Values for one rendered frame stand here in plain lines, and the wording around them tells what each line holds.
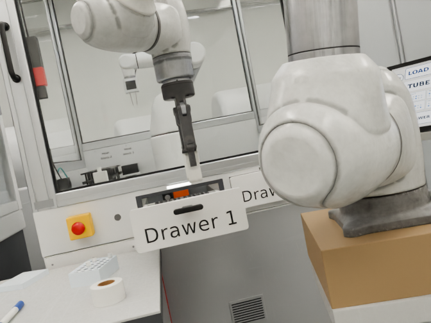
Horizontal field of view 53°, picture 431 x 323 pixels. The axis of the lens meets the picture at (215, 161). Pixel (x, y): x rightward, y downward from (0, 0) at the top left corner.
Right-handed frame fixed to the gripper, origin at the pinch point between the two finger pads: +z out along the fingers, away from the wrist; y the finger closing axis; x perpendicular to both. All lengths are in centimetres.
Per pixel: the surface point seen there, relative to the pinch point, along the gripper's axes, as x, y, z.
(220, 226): -4.8, 8.1, 16.5
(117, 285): 20.9, -7.6, 21.1
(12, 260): 84, 113, 34
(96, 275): 28.1, 10.1, 22.6
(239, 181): -17.2, 40.2, 9.8
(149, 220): 12.6, 8.1, 11.4
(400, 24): -147, 143, -52
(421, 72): -84, 34, -15
